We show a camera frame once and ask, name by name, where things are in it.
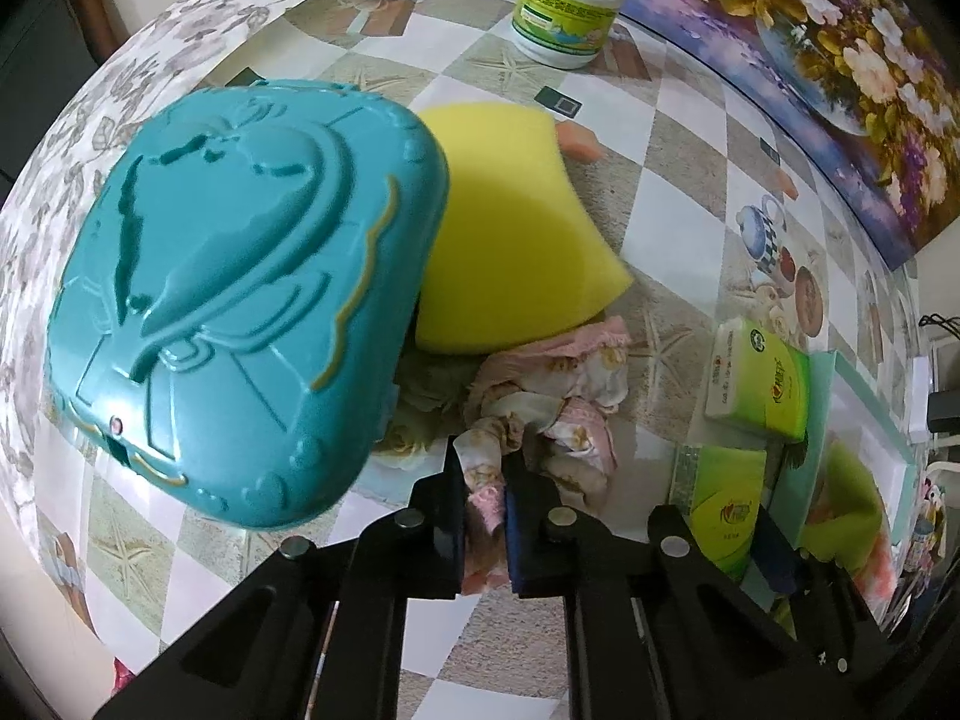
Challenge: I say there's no white tray with teal rim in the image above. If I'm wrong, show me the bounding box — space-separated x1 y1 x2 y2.
780 351 920 616

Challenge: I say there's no white bottle with green label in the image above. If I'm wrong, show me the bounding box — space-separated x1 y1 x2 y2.
512 0 642 68

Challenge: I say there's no pink white striped cloth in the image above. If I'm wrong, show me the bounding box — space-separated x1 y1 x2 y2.
855 540 912 631

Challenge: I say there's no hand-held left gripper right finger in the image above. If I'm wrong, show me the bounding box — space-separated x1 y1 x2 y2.
501 451 842 720

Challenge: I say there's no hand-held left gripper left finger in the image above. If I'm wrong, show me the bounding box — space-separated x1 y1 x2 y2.
90 439 470 720

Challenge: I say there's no pink floral cloth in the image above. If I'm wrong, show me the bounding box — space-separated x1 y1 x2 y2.
450 315 631 593

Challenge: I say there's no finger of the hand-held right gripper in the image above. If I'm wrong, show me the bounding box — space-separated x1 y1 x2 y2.
750 510 895 683

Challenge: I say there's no green tissue packet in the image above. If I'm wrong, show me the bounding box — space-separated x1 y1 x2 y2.
703 319 811 443
686 446 770 586

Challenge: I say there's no teal plastic case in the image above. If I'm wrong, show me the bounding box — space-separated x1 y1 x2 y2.
46 79 451 537

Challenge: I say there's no white plastic device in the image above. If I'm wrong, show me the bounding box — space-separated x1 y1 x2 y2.
907 360 935 436

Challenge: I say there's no flower painting canvas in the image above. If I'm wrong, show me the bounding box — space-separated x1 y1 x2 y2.
510 0 960 271

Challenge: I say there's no black device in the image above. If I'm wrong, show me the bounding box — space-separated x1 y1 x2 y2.
928 390 960 436

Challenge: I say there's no yellow sponge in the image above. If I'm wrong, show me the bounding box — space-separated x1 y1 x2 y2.
412 105 635 355

